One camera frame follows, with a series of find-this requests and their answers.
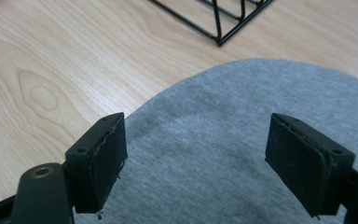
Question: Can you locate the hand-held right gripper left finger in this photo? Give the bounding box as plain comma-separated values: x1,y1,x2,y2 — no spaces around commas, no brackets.
64,112,129,215

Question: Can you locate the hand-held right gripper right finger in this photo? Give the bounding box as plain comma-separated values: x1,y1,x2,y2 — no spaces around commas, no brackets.
265,112,356,218

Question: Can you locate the grey garment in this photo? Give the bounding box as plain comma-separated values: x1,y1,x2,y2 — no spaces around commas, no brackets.
73,58,358,224

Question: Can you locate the black wire rack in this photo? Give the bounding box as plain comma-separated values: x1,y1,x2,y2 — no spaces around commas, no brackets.
148,0,276,48

